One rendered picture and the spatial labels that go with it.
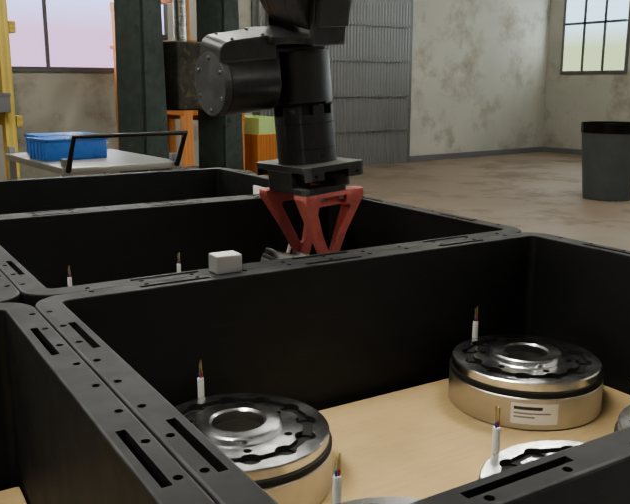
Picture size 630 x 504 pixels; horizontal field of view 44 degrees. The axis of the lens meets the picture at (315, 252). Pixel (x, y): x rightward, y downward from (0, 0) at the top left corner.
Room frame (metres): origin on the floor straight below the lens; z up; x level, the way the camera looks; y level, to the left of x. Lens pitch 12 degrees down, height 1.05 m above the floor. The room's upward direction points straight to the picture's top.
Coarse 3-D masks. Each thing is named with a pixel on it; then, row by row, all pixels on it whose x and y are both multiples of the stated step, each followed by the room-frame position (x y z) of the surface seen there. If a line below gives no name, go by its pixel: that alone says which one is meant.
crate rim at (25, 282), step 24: (24, 216) 0.70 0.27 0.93; (48, 216) 0.70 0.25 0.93; (72, 216) 0.72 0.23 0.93; (96, 216) 0.73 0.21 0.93; (432, 216) 0.72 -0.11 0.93; (456, 216) 0.70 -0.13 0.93; (432, 240) 0.59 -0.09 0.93; (456, 240) 0.59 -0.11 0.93; (0, 264) 0.51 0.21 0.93; (264, 264) 0.51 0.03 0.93; (24, 288) 0.44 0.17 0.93; (48, 288) 0.44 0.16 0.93; (72, 288) 0.44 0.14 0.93; (96, 288) 0.44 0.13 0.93
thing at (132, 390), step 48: (480, 240) 0.59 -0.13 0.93; (528, 240) 0.61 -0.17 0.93; (576, 240) 0.59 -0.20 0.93; (144, 288) 0.44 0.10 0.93; (192, 288) 0.46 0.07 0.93; (96, 336) 0.35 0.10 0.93; (144, 384) 0.29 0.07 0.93; (192, 432) 0.25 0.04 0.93; (624, 432) 0.25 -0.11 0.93; (240, 480) 0.22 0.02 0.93; (480, 480) 0.22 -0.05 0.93; (528, 480) 0.22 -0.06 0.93; (576, 480) 0.22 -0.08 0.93; (624, 480) 0.23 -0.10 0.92
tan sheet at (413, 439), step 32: (448, 384) 0.54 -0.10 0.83; (352, 416) 0.49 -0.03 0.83; (384, 416) 0.49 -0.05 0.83; (416, 416) 0.49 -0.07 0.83; (448, 416) 0.49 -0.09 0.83; (608, 416) 0.49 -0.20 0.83; (352, 448) 0.44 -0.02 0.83; (384, 448) 0.44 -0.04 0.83; (416, 448) 0.44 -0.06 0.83; (448, 448) 0.44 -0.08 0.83; (480, 448) 0.44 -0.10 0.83; (352, 480) 0.40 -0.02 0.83; (384, 480) 0.40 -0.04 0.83; (416, 480) 0.40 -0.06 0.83; (448, 480) 0.40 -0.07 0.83
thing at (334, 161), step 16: (288, 112) 0.73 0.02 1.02; (320, 112) 0.73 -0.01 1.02; (288, 128) 0.73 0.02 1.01; (304, 128) 0.73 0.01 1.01; (320, 128) 0.73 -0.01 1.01; (288, 144) 0.73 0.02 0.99; (304, 144) 0.73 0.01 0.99; (320, 144) 0.73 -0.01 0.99; (272, 160) 0.79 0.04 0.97; (288, 160) 0.73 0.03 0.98; (304, 160) 0.73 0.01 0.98; (320, 160) 0.73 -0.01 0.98; (336, 160) 0.74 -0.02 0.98; (352, 160) 0.73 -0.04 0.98; (304, 176) 0.70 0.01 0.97; (320, 176) 0.70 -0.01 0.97
